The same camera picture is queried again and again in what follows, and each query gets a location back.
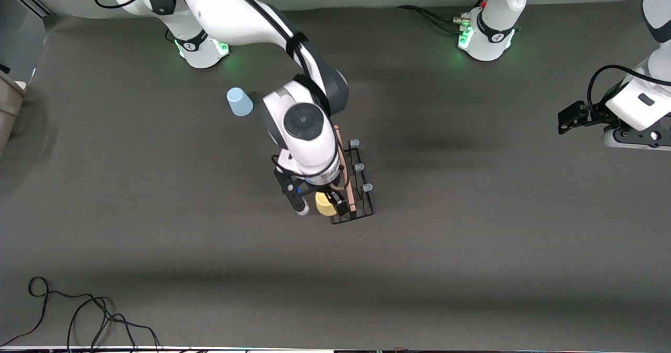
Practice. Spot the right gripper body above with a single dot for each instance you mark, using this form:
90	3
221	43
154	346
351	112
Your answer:
328	189

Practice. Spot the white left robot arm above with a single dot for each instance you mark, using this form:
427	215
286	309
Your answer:
498	7

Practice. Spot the dark grey table mat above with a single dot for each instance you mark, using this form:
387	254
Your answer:
419	290

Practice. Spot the yellow plastic cup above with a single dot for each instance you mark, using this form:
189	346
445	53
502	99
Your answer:
322	206

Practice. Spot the light blue plastic cup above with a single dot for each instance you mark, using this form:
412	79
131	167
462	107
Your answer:
239	102

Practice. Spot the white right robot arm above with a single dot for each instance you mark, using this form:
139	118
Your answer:
236	17

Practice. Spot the black frame rail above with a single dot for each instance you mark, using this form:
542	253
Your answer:
31	3

